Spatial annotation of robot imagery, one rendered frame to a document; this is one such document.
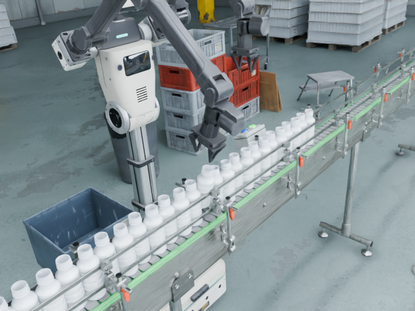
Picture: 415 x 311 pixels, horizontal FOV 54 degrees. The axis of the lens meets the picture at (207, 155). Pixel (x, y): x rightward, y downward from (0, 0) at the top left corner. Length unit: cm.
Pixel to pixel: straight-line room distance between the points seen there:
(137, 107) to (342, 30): 637
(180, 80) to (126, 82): 209
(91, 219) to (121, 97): 57
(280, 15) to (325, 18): 101
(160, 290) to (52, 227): 65
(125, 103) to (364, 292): 174
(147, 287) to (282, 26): 764
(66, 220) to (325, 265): 166
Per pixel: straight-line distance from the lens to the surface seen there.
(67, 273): 114
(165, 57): 389
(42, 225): 180
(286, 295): 257
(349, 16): 784
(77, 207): 186
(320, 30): 809
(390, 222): 324
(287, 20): 851
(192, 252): 140
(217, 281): 240
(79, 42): 161
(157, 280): 133
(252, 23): 161
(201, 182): 136
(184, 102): 390
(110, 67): 178
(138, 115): 187
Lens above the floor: 186
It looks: 27 degrees down
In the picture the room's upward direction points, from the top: 4 degrees counter-clockwise
